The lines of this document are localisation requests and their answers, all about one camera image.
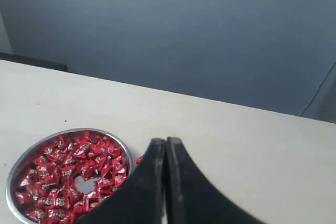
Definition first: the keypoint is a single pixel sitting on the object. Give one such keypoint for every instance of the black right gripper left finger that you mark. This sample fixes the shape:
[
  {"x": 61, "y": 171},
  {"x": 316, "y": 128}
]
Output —
[{"x": 139, "y": 199}]

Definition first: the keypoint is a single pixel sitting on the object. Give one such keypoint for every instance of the red candy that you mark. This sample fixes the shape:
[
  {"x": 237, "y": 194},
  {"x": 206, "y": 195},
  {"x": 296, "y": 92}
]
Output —
[
  {"x": 90, "y": 138},
  {"x": 138, "y": 160}
]

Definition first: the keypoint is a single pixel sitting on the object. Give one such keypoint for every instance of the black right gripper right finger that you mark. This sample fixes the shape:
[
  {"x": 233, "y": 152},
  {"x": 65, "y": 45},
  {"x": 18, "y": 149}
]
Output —
[{"x": 190, "y": 196}]

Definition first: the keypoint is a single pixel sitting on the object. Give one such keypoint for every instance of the red wrapped candy top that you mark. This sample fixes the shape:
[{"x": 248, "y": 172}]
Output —
[{"x": 90, "y": 138}]

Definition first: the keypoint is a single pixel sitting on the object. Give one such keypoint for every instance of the round steel bowl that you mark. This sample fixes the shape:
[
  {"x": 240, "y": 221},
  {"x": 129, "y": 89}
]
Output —
[{"x": 58, "y": 179}]

